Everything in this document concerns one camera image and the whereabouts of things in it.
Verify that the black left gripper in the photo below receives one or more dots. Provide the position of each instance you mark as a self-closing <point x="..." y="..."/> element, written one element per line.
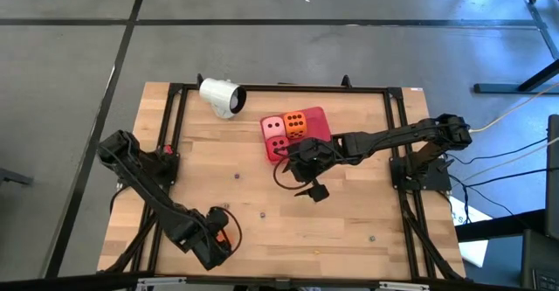
<point x="188" y="234"/>

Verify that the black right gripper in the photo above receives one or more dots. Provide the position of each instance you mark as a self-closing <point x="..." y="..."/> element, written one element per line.
<point x="327" y="160"/>

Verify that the pink translucent plastic tray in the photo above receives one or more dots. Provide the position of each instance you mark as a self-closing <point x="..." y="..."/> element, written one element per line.
<point x="316" y="125"/>

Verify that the red foam die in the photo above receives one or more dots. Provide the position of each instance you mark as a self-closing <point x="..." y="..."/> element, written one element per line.
<point x="277" y="147"/>

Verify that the light pink foam die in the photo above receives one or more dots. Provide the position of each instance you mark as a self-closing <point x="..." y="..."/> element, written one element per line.
<point x="273" y="127"/>

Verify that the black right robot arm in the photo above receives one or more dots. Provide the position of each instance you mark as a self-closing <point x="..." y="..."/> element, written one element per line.
<point x="393" y="136"/>

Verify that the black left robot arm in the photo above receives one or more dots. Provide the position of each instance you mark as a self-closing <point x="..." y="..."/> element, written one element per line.
<point x="148" y="195"/>

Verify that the white cylindrical projector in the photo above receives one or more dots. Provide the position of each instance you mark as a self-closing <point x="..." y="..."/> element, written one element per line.
<point x="216" y="92"/>

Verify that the black beam with silver brackets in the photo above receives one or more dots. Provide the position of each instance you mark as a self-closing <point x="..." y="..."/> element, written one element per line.
<point x="65" y="282"/>

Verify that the black desk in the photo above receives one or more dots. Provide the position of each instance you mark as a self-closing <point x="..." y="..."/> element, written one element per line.
<point x="502" y="225"/>

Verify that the black floor stand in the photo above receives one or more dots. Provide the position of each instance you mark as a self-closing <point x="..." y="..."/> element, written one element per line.
<point x="502" y="88"/>

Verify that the black upright panel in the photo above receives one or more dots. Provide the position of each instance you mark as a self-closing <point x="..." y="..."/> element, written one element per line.
<point x="554" y="173"/>

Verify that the black box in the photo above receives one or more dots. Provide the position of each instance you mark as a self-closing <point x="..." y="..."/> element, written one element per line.
<point x="541" y="260"/>

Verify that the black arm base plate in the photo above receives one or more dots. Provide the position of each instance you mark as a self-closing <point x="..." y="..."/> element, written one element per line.
<point x="170" y="175"/>
<point x="436" y="182"/>

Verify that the black aluminium table frame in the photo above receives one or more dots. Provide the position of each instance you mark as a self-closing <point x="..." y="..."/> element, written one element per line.
<point x="371" y="89"/>

